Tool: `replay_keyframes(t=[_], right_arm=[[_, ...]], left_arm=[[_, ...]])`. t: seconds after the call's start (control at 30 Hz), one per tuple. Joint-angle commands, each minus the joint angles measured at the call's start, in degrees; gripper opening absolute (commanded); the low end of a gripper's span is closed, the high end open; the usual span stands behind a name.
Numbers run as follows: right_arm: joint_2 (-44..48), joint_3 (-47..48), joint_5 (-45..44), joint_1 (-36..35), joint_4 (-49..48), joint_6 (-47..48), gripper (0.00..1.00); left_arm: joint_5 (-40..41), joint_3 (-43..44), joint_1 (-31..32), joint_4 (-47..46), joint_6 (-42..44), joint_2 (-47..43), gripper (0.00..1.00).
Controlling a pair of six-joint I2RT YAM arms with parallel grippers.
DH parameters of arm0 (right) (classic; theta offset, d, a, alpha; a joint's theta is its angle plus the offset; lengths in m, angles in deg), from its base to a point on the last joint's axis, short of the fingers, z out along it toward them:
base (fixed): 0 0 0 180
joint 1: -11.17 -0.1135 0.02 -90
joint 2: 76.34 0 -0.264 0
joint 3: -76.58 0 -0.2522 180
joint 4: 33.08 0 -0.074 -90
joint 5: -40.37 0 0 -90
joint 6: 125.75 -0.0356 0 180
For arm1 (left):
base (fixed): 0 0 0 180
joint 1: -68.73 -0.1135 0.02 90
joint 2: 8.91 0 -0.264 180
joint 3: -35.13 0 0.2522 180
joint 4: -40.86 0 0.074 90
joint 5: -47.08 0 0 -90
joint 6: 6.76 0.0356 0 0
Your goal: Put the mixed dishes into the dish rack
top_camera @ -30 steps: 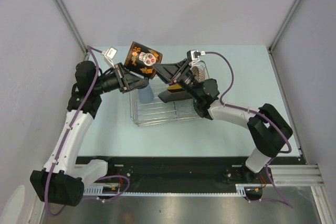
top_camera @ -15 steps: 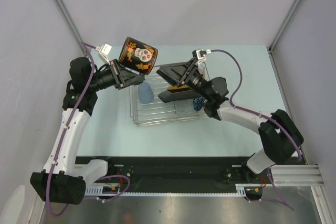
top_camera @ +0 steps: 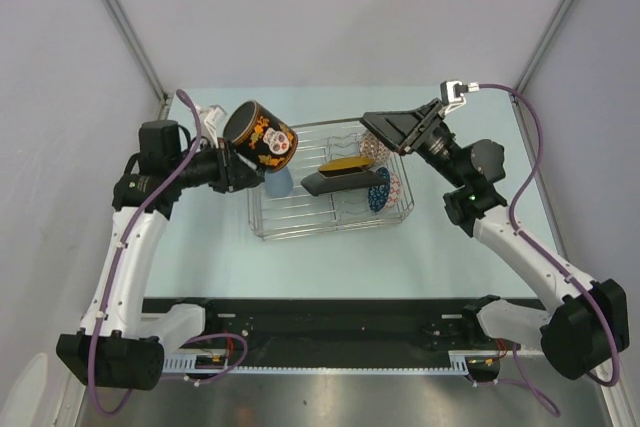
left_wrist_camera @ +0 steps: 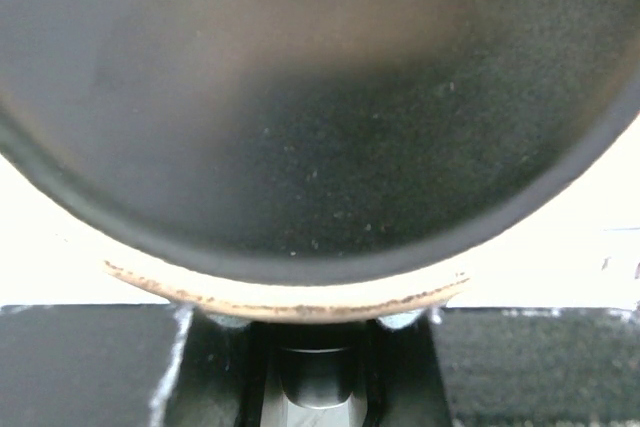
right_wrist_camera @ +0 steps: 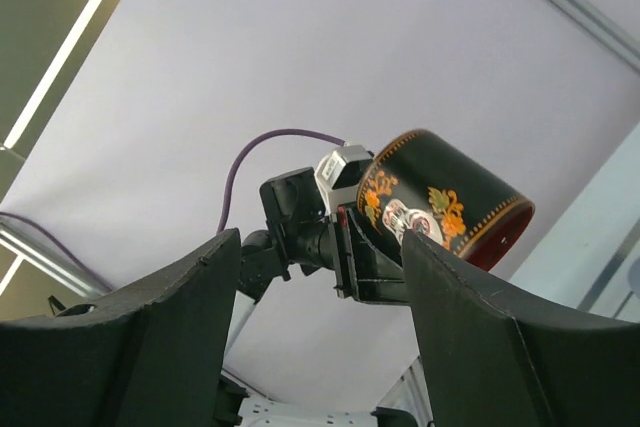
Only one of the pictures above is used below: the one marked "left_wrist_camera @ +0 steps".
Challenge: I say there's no red black mug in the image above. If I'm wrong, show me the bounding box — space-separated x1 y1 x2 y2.
1 0 639 323

